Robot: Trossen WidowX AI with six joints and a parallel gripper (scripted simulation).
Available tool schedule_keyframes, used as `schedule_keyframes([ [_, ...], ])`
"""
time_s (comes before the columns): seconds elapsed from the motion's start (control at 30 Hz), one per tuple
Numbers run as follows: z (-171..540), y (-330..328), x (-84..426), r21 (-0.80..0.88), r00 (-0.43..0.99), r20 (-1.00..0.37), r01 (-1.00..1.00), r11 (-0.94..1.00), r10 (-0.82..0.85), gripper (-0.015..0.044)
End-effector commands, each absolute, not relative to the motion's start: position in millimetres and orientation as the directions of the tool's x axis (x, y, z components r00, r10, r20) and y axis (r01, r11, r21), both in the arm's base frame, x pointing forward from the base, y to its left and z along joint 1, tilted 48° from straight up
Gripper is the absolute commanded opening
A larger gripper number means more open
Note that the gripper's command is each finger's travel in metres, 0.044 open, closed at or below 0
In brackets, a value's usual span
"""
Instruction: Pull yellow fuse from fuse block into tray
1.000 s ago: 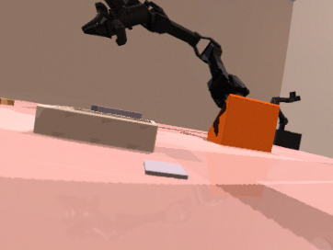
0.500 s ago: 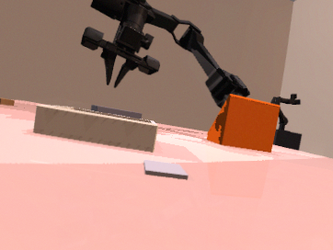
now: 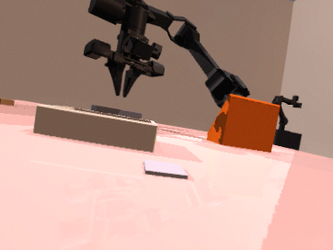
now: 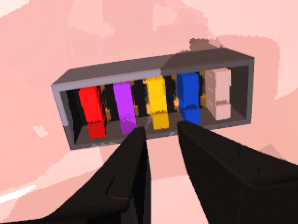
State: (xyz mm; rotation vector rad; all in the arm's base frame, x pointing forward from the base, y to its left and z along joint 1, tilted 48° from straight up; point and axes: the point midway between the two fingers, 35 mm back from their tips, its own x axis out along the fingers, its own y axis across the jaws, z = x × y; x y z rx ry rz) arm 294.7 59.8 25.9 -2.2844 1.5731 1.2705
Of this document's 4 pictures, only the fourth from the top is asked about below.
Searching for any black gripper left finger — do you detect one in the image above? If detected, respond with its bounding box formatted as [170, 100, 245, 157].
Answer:
[5, 127, 152, 224]

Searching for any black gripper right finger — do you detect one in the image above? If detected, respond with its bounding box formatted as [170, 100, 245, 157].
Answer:
[177, 120, 298, 224]

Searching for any blue fuse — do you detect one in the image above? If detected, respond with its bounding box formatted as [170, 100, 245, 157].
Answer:
[176, 72, 200, 124]

